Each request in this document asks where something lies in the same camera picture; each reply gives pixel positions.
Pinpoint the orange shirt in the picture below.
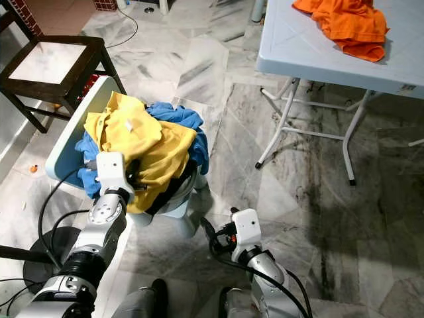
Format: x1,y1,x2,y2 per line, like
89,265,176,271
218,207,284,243
291,0,390,64

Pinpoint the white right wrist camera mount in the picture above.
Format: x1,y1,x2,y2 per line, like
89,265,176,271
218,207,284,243
231,208,262,247

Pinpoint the light blue plastic chair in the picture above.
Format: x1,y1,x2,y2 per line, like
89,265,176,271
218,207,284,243
45,75,206,229

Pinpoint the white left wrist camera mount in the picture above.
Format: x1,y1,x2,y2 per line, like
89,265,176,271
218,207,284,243
95,151,134,199

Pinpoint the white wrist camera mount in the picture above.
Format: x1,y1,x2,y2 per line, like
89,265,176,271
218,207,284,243
231,208,262,247
95,151,134,199

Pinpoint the dark wooden stool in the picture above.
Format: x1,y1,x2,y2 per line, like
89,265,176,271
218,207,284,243
0,34,127,134

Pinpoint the robot leg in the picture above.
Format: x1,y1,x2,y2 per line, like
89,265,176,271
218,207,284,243
113,278,170,318
219,286,259,318

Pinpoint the yellow polo shirt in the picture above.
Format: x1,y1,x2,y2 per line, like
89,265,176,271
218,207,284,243
83,91,198,214

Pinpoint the robot right leg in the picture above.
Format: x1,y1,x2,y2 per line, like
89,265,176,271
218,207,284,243
219,286,259,318

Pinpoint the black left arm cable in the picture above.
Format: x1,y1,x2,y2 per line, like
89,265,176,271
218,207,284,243
38,166,100,269

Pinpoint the blue shirt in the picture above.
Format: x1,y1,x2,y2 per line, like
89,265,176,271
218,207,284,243
74,101,209,199

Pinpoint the black garment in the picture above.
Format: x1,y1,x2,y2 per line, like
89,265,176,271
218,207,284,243
151,176,197,214

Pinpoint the red woven wooden chair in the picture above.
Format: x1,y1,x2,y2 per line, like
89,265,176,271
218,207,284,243
0,0,44,38

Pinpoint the black round stand base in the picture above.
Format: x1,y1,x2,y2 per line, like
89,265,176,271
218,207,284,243
0,227,80,295

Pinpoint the robot left leg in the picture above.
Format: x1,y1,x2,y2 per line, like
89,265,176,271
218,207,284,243
113,278,170,318

